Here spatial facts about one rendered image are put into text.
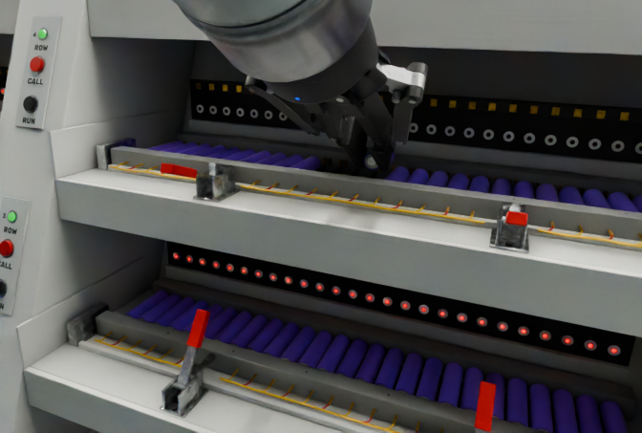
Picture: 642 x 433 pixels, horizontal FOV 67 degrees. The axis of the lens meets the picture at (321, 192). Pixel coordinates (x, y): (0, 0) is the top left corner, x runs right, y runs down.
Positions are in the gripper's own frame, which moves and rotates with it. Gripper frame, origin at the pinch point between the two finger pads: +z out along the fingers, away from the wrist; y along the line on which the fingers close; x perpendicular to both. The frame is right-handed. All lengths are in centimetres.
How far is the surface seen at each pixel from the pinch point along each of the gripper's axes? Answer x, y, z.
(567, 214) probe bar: 4.3, -17.3, -0.5
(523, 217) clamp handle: 7.2, -13.5, -10.3
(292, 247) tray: 11.1, 4.1, -2.7
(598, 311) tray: 11.5, -19.6, -2.8
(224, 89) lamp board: -8.2, 22.5, 8.7
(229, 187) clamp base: 6.5, 12.4, -1.3
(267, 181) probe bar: 4.9, 9.4, 0.2
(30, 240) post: 15.5, 33.3, -2.4
